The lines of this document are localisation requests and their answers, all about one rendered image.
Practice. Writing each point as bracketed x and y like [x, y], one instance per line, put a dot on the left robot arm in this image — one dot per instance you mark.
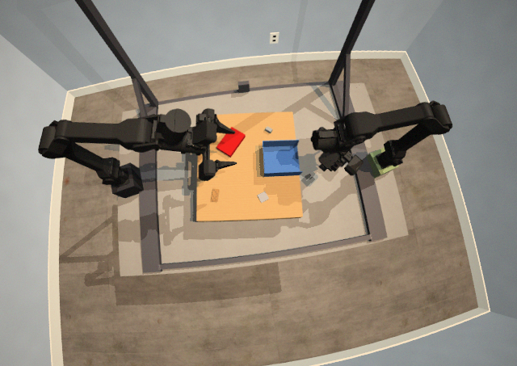
[361, 126]

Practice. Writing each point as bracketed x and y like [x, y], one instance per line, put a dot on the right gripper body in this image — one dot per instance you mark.
[207, 169]

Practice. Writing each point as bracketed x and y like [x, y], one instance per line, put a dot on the small grey flat square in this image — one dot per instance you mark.
[263, 196]

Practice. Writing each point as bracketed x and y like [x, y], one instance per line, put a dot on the red rectangular block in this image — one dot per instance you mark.
[230, 143]

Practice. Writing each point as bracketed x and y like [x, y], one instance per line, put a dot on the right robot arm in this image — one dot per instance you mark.
[132, 134]

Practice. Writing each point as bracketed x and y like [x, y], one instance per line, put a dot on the blue open tray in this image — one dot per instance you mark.
[280, 158]

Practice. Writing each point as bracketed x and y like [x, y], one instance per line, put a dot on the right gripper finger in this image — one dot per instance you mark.
[223, 164]
[221, 128]

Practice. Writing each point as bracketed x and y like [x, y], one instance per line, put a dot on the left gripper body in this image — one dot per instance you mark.
[354, 164]

